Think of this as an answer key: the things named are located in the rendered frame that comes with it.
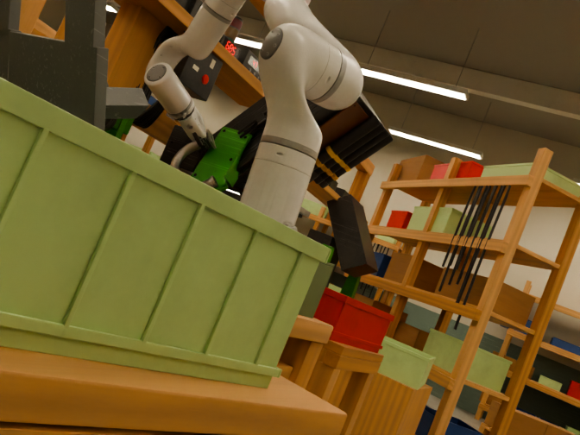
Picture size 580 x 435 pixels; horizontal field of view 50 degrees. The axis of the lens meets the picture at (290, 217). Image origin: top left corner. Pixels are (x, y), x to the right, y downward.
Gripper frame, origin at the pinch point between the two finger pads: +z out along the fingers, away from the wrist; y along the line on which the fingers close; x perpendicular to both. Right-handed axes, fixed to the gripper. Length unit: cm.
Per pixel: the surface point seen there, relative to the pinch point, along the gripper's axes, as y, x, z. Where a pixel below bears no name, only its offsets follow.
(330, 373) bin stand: -83, -16, 8
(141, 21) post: 31.6, 3.7, -26.8
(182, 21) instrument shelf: 26.8, -8.5, -24.0
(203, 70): 26.4, -6.1, -3.5
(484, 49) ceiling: 439, -256, 499
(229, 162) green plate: -10.3, -5.5, 2.8
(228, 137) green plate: -0.4, -7.2, 2.8
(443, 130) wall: 541, -209, 766
